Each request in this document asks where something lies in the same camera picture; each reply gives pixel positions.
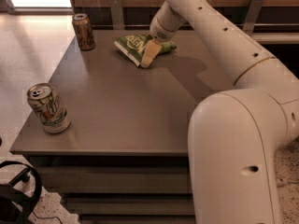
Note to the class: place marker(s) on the grey wall shelf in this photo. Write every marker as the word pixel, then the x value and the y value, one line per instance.
pixel 276 38

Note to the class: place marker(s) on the grey drawer cabinet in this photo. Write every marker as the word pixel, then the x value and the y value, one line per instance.
pixel 124 157

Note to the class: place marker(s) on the metal bracket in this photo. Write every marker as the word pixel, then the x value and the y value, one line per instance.
pixel 117 17
pixel 252 15

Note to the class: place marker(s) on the brown soda can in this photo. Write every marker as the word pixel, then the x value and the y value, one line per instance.
pixel 83 30

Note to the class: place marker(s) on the right metal bracket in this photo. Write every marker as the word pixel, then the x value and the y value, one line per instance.
pixel 252 15

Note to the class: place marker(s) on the green jalapeno chip bag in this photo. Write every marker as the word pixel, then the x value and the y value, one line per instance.
pixel 133 46

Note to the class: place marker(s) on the left metal bracket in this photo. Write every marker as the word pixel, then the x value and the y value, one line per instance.
pixel 117 17

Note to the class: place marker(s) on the white green 7up can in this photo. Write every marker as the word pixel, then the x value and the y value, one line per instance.
pixel 48 105

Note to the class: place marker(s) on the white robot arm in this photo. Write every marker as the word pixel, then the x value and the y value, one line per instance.
pixel 233 135

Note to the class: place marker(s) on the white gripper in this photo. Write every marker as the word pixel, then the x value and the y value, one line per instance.
pixel 159 34

